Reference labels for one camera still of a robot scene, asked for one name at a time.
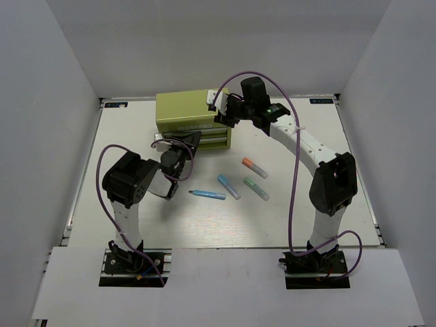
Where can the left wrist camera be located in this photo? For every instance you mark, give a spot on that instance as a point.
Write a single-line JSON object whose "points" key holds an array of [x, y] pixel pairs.
{"points": [[159, 143]]}

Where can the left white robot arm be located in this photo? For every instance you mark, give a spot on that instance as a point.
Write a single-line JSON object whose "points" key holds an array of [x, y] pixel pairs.
{"points": [[131, 177]]}

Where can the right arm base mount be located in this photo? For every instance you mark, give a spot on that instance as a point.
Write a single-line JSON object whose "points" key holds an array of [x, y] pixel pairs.
{"points": [[316, 271]]}

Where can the drawer of chest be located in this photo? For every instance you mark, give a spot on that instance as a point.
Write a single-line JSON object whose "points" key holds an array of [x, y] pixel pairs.
{"points": [[208, 131]]}

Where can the right blue corner label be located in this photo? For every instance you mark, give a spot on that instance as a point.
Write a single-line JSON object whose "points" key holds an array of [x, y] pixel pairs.
{"points": [[321, 101]]}

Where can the orange capped highlighter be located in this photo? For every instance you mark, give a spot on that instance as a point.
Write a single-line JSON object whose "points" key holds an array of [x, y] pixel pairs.
{"points": [[254, 167]]}

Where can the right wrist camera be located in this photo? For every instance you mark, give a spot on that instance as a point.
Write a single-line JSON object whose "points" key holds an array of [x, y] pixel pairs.
{"points": [[217, 102]]}

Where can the green metal drawer chest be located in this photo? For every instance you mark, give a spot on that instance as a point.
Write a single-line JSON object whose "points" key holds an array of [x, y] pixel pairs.
{"points": [[188, 110]]}

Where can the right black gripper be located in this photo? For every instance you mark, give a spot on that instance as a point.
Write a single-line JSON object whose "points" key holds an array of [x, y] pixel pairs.
{"points": [[227, 120]]}

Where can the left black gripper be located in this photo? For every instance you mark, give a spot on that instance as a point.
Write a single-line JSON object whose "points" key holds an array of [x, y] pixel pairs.
{"points": [[191, 139]]}

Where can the left blue corner label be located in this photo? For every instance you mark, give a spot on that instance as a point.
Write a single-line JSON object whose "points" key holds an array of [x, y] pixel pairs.
{"points": [[116, 104]]}

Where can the blue capped highlighter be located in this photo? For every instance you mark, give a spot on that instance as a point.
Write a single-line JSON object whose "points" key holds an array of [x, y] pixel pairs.
{"points": [[228, 186]]}

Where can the green capped highlighter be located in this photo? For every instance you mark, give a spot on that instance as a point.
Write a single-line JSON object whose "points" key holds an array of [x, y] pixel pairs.
{"points": [[256, 188]]}

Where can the blue corner label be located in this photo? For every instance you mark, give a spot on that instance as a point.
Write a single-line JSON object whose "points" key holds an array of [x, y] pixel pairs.
{"points": [[321, 101], [116, 104]]}

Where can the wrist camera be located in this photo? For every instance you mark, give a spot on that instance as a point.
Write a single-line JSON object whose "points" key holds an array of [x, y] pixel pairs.
{"points": [[159, 143], [217, 102]]}

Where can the blue uncapped highlighter pen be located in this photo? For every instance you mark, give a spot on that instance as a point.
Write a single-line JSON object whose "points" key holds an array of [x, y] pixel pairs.
{"points": [[208, 194]]}

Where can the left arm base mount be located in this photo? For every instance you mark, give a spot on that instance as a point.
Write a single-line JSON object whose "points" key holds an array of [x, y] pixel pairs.
{"points": [[122, 268]]}

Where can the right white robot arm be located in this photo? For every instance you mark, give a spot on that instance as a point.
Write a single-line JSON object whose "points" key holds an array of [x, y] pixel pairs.
{"points": [[334, 175]]}

